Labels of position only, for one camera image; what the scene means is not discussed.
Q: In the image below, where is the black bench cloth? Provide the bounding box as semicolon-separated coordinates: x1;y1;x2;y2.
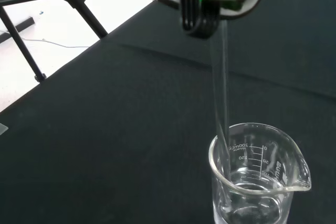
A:
0;0;336;224

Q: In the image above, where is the clear 200 ml glass beaker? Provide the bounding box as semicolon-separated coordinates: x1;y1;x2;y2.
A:
208;122;312;224

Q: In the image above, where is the white floor cable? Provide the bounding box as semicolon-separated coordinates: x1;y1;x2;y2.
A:
0;30;90;49

